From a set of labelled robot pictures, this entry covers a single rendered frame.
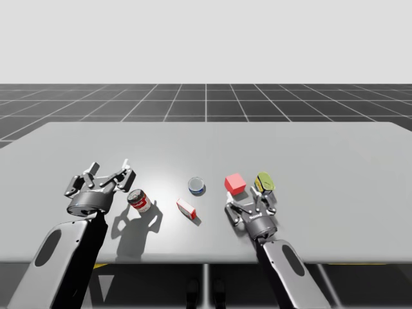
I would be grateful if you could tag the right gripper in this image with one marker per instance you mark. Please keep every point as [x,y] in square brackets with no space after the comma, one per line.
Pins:
[261,223]

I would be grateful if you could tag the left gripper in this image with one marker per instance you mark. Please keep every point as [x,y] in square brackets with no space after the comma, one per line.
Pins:
[91,199]

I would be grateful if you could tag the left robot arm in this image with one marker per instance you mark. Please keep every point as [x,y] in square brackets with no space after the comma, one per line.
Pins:
[69,257]

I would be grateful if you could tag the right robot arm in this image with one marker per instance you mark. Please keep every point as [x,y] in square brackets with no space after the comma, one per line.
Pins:
[286,273]

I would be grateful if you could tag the pink cube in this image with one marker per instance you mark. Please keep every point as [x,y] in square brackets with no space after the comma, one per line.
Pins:
[235,184]

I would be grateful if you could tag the red and white can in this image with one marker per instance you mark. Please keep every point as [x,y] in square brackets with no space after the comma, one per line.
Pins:
[139,201]

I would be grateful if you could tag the blue flat can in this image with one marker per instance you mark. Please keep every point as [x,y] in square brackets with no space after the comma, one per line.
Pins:
[196,186]

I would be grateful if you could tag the red and white carton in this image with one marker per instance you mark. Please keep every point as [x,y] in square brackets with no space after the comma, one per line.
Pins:
[186,208]

